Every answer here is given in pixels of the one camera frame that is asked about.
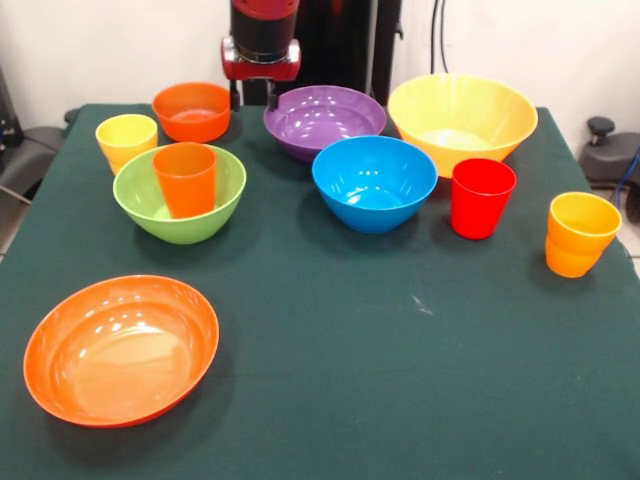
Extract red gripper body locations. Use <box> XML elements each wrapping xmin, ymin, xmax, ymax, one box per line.
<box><xmin>220</xmin><ymin>35</ymin><xmax>303</xmax><ymax>82</ymax></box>

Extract purple bowl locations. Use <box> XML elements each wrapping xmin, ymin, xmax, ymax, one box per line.
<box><xmin>263</xmin><ymin>85</ymin><xmax>388</xmax><ymax>164</ymax></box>

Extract tall orange cup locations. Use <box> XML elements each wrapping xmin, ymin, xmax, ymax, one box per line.
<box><xmin>152</xmin><ymin>141</ymin><xmax>219</xmax><ymax>220</ymax></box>

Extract green bowl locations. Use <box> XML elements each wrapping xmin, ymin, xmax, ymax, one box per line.
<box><xmin>112</xmin><ymin>144</ymin><xmax>248</xmax><ymax>246</ymax></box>

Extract small orange bowl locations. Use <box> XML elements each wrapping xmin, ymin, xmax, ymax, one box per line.
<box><xmin>151</xmin><ymin>81</ymin><xmax>233</xmax><ymax>145</ymax></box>

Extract yellow cup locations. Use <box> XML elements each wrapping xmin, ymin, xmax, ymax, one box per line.
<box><xmin>94</xmin><ymin>113</ymin><xmax>160</xmax><ymax>176</ymax></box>

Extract blue bowl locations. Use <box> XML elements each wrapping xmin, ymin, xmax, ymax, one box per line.
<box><xmin>311</xmin><ymin>134</ymin><xmax>440</xmax><ymax>235</ymax></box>

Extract large yellow bowl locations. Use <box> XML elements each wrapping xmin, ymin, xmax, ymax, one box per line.
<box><xmin>387</xmin><ymin>73</ymin><xmax>540</xmax><ymax>179</ymax></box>

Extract dark grey equipment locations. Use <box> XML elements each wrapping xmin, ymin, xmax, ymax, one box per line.
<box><xmin>0</xmin><ymin>64</ymin><xmax>22</xmax><ymax>147</ymax></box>

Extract red cup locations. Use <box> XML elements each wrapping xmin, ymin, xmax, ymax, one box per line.
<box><xmin>449</xmin><ymin>158</ymin><xmax>519</xmax><ymax>241</ymax></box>

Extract dark green tablecloth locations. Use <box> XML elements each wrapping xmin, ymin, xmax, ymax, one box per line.
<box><xmin>0</xmin><ymin>102</ymin><xmax>640</xmax><ymax>480</ymax></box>

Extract wide shallow orange bowl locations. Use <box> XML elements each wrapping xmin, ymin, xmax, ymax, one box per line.
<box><xmin>22</xmin><ymin>274</ymin><xmax>221</xmax><ymax>429</ymax></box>

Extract stepped orange-yellow cup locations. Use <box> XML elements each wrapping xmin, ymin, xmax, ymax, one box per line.
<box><xmin>544</xmin><ymin>191</ymin><xmax>624</xmax><ymax>279</ymax></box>

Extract black wall cables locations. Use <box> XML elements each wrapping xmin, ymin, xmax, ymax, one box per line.
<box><xmin>430</xmin><ymin>0</ymin><xmax>451</xmax><ymax>75</ymax></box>

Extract blue cable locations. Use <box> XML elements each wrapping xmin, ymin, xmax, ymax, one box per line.
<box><xmin>614</xmin><ymin>149</ymin><xmax>640</xmax><ymax>206</ymax></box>

